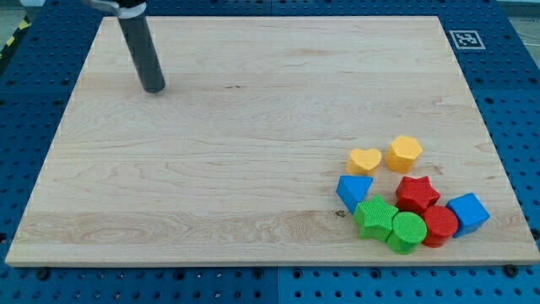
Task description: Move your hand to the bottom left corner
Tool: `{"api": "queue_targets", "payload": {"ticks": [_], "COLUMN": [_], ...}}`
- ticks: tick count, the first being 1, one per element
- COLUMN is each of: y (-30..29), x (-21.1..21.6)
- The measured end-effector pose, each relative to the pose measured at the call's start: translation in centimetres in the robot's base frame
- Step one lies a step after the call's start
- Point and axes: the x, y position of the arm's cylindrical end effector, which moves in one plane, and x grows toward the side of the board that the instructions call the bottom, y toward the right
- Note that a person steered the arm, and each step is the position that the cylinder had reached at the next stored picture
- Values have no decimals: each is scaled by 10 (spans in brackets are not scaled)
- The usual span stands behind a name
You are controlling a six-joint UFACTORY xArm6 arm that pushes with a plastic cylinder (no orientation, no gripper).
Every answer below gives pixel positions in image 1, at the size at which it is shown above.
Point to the white fiducial marker tag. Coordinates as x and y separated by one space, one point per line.
467 40

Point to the yellow black hazard tape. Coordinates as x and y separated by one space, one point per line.
13 42

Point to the green star block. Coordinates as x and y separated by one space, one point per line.
374 218

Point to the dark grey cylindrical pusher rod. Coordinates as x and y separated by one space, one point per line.
140 44

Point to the yellow heart block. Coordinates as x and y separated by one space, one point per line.
363 162

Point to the green cylinder block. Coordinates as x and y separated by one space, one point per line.
408 231

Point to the red cylinder block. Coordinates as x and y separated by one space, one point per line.
441 224

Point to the silver and white rod mount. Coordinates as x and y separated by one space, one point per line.
122 9

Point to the blue cube block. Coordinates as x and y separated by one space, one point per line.
470 213

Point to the blue triangle block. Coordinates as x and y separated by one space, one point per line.
353 189

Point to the red star block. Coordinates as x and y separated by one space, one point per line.
416 194

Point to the yellow hexagon block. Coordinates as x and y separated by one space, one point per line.
403 153

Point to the light wooden board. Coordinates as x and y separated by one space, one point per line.
236 162

